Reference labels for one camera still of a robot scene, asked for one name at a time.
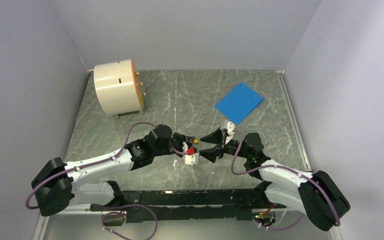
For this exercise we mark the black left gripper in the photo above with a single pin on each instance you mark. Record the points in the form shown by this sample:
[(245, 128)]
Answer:
[(188, 140)]

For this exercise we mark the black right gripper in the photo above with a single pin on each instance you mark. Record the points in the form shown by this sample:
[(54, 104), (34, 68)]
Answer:
[(216, 137)]

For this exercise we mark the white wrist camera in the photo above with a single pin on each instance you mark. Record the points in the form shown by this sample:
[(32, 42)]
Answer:
[(191, 159), (228, 127)]

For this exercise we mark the cream cylindrical drum device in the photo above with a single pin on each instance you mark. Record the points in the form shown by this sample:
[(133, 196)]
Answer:
[(118, 87)]

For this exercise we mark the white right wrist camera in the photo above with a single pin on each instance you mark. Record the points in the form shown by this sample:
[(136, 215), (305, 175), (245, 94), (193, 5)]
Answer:
[(228, 127)]

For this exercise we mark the blue square mat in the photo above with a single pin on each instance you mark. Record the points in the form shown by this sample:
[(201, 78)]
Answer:
[(239, 103)]

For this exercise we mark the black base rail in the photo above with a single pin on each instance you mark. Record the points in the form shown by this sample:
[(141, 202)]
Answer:
[(165, 205)]

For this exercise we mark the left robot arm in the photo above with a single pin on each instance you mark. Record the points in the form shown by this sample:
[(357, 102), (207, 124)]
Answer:
[(60, 184)]

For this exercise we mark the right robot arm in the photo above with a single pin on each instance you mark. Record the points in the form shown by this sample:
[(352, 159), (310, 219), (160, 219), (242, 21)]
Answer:
[(315, 195)]

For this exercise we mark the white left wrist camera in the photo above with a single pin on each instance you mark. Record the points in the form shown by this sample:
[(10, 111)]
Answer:
[(191, 159)]

